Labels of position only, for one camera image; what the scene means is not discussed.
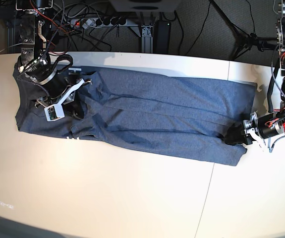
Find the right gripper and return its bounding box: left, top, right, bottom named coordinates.
left=47, top=78, right=84, bottom=120

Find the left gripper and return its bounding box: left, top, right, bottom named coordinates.
left=224, top=112, right=258, bottom=145

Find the blue grey T-shirt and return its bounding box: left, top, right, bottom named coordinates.
left=15, top=67, right=255, bottom=166

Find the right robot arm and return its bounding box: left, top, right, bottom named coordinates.
left=15, top=0, right=85, bottom=121

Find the white power strip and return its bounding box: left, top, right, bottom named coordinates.
left=70, top=17, right=131, bottom=30

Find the aluminium table leg profile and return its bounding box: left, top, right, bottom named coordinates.
left=129, top=26, right=153, bottom=54

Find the black power adapter brick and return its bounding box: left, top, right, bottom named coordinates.
left=153, top=20, right=171, bottom=55

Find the small white label sticker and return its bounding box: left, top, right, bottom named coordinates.
left=0, top=201, right=14, bottom=210

